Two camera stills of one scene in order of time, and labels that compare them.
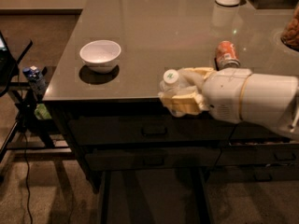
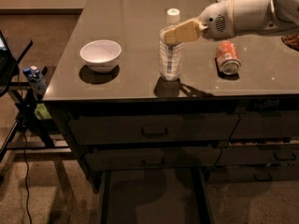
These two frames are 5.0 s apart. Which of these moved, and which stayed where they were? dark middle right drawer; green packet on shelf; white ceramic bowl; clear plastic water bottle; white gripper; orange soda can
Moved: clear plastic water bottle; white gripper
Stayed: white ceramic bowl; dark middle right drawer; green packet on shelf; orange soda can
